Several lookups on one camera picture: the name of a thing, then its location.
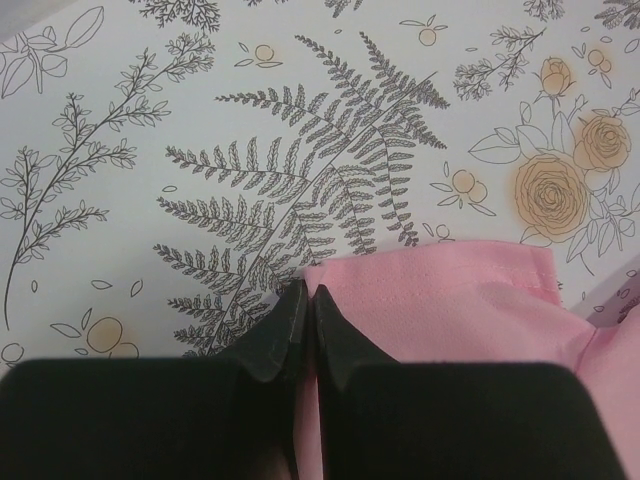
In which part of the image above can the pink t-shirt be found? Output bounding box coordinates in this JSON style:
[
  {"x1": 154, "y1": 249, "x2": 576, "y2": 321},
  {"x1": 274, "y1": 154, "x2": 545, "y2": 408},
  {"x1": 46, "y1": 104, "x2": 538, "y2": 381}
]
[{"x1": 304, "y1": 241, "x2": 639, "y2": 478}]

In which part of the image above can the floral table mat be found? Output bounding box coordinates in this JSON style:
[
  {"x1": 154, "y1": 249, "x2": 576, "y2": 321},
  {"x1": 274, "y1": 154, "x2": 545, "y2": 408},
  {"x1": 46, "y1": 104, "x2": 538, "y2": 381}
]
[{"x1": 1, "y1": 1, "x2": 639, "y2": 371}]

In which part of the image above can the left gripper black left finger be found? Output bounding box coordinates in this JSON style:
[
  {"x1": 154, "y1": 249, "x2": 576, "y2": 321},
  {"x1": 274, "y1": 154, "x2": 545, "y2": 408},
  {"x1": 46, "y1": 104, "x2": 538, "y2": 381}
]
[{"x1": 1, "y1": 280, "x2": 308, "y2": 479}]

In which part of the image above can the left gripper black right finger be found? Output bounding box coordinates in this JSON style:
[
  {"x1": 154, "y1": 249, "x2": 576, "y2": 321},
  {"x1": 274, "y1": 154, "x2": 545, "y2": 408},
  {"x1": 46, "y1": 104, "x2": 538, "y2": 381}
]
[{"x1": 313, "y1": 286, "x2": 625, "y2": 479}]

